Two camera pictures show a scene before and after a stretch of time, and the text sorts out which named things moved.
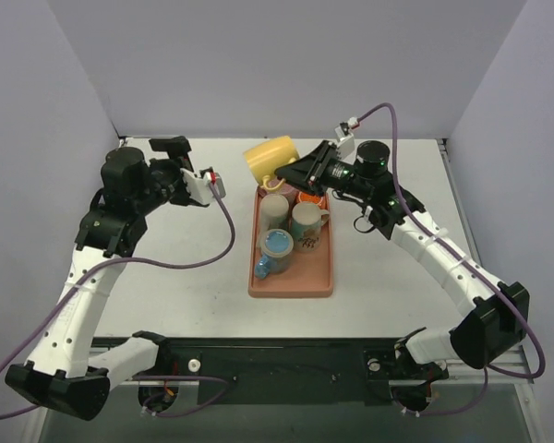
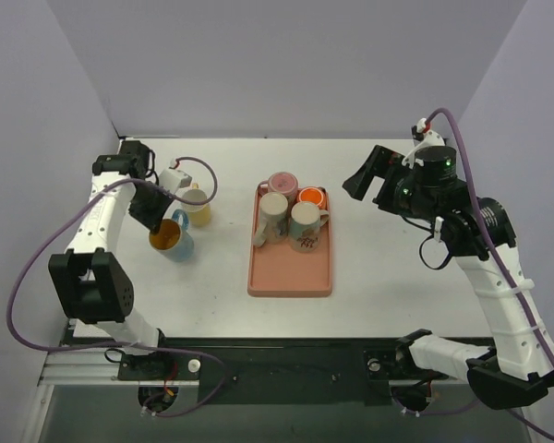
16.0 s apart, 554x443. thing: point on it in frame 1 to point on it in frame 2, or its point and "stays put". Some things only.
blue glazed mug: x=276 y=245 to x=173 y=240
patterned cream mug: x=306 y=222 stays put
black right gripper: x=319 y=162 to x=384 y=185
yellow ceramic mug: x=266 y=157 to x=198 y=215
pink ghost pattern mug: x=286 y=189 stays put
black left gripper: x=175 y=154 to x=153 y=213
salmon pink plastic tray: x=308 y=275 stays put
